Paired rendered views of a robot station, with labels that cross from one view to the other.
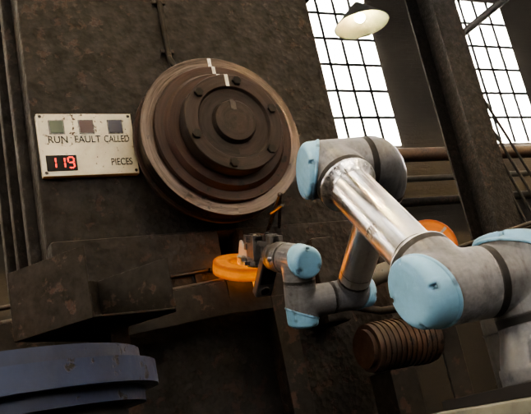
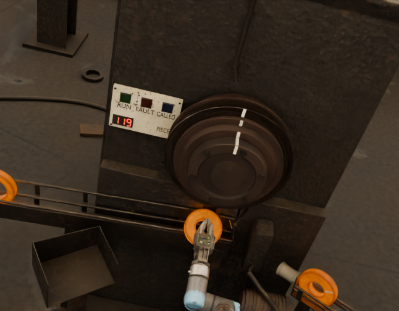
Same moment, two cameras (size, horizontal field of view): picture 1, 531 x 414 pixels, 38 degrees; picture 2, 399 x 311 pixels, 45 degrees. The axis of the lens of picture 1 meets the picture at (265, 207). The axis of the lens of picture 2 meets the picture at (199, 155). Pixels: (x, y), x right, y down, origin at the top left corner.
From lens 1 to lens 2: 199 cm
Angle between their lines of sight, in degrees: 58
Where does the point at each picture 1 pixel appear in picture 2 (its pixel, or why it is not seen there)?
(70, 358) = not seen: outside the picture
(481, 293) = not seen: outside the picture
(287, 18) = (378, 50)
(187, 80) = (214, 126)
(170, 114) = (186, 149)
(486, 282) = not seen: outside the picture
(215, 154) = (200, 192)
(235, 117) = (226, 177)
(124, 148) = (169, 123)
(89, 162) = (141, 124)
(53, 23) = (149, 13)
